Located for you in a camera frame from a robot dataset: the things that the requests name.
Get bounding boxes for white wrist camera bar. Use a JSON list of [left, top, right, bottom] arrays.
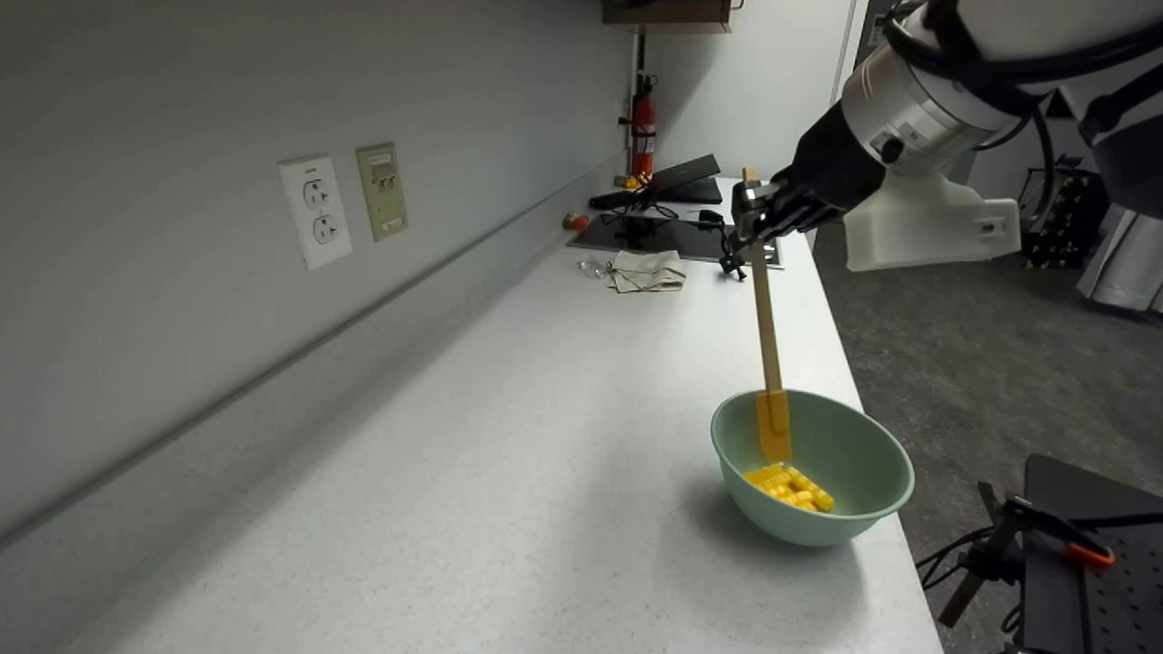
[[845, 176, 1025, 275]]

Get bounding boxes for white background machine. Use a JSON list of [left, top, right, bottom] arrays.
[[1071, 201, 1163, 319]]

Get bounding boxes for black wire rack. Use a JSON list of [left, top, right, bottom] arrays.
[[1018, 162, 1094, 273]]

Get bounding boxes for black clamp with orange handle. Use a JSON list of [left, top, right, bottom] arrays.
[[938, 481, 1122, 633]]

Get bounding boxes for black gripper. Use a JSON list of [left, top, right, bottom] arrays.
[[722, 101, 894, 267]]

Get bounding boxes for white wall power outlet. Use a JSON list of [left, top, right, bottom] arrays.
[[278, 153, 355, 273]]

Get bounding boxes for yellow food pieces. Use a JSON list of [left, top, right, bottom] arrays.
[[743, 457, 841, 518]]

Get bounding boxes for red fire extinguisher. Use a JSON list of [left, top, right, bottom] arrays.
[[614, 30, 665, 195]]

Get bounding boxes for black perforated board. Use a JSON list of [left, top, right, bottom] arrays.
[[1018, 452, 1163, 654]]

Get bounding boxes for mint green bowl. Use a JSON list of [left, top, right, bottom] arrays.
[[708, 387, 921, 554]]

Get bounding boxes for black glass stovetop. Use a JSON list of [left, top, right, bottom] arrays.
[[566, 153, 743, 261]]

